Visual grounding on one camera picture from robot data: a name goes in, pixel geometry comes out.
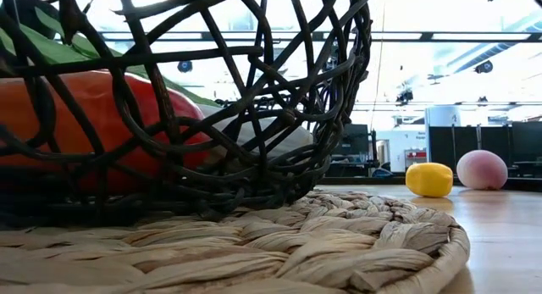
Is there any black computer monitor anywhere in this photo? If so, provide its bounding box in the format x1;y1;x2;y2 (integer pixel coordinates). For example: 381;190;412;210
340;123;370;157

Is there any dark wicker basket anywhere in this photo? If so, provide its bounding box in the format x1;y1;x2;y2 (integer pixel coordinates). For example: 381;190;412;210
0;0;373;227

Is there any white tall cabinet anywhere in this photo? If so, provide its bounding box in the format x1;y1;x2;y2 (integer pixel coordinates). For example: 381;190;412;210
424;105;462;127

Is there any woven straw round placemat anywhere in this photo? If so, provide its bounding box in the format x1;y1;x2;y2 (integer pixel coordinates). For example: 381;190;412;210
0;190;471;294

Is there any black partition wall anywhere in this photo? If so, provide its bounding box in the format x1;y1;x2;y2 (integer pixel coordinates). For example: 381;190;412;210
428;121;542;180

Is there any pink toy peach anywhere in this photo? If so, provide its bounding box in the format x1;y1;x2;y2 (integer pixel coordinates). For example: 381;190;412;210
456;149;509;191

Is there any yellow toy lemon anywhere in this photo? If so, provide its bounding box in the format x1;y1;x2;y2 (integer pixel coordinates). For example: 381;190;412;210
405;162;455;198

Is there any black table edge rail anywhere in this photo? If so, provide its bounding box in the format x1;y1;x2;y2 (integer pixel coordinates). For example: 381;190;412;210
317;175;542;192

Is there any red orange oval toy fruit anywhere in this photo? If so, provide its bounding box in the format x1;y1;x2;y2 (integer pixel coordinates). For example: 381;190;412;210
0;69;212;194

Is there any red white shelf rack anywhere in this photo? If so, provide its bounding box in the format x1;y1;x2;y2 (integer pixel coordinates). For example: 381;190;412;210
404;148;429;173

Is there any black overhead frame rail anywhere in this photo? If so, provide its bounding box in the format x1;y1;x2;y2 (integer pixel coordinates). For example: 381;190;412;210
99;30;542;44

